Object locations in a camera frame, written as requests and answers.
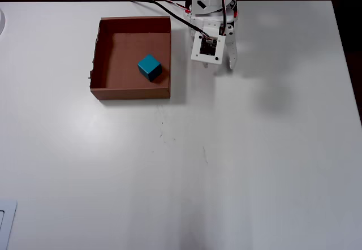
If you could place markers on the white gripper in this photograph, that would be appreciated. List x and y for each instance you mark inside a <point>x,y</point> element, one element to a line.
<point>232,52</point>

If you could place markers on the blue cube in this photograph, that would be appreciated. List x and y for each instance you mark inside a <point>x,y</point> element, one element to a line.
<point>147,64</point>

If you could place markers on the brown cardboard box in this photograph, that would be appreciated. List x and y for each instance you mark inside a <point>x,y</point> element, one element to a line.
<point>124,57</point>

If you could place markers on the white round object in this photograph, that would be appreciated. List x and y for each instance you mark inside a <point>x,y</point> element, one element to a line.
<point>2,22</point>

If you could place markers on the white flat device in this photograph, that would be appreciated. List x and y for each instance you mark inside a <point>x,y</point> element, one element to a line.
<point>8,221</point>

